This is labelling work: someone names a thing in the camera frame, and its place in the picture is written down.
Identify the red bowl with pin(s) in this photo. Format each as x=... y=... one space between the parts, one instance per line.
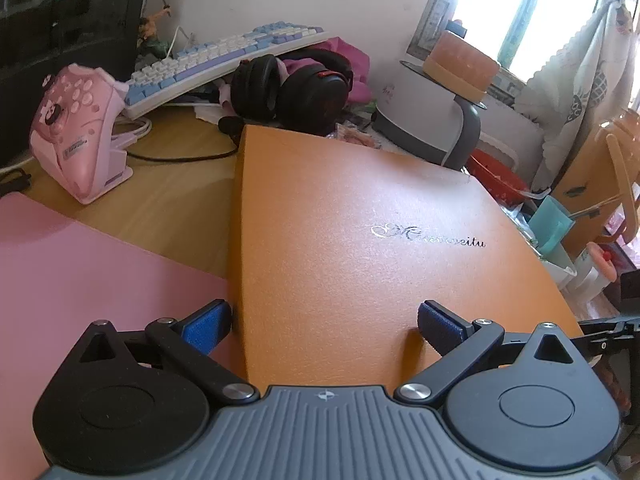
x=495 y=175

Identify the teal cup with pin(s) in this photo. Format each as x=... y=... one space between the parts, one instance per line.
x=550 y=225

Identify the white grey stand appliance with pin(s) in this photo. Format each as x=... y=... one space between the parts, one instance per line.
x=415 y=115

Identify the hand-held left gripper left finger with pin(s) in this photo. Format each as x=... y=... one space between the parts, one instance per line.
x=205 y=330

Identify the orange cylindrical block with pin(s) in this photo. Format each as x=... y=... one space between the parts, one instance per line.
x=460 y=65

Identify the magenta cloth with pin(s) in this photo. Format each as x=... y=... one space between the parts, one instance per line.
x=357 y=75

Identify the green swordsman figurine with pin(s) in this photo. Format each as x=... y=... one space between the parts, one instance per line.
x=155 y=30

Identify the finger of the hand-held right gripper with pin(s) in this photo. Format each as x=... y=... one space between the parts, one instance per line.
x=615 y=332

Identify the pink desk mat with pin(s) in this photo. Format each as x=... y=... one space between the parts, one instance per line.
x=75 y=270

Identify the white plastic bucket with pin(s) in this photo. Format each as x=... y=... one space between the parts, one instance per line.
x=585 y=280

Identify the white patterned curtain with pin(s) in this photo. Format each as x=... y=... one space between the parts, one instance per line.
x=585 y=75

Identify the orange chair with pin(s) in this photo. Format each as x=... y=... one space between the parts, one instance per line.
x=590 y=170

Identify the white blue keyboard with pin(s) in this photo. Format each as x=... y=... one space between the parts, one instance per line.
x=215 y=60

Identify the pink game controller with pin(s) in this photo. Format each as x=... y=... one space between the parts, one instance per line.
x=65 y=125

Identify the pink controller stand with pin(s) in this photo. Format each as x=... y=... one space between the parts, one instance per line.
x=112 y=170

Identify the orange leather box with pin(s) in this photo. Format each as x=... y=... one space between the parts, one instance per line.
x=375 y=260

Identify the black glass computer case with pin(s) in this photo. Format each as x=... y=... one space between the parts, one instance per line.
x=75 y=10

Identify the black red headphones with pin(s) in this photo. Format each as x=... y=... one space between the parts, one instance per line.
x=300 y=95

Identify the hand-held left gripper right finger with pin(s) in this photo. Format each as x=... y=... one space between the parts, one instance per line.
x=440 y=330

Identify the window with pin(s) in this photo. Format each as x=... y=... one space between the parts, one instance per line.
x=500 y=5

